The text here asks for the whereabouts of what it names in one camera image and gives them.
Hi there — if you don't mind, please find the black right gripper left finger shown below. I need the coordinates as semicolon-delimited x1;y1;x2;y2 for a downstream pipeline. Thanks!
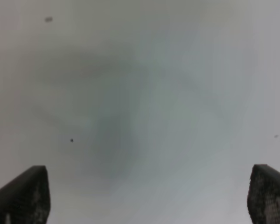
0;166;51;224

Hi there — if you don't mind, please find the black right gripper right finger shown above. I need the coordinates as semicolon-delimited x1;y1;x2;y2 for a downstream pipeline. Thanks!
247;164;280;224

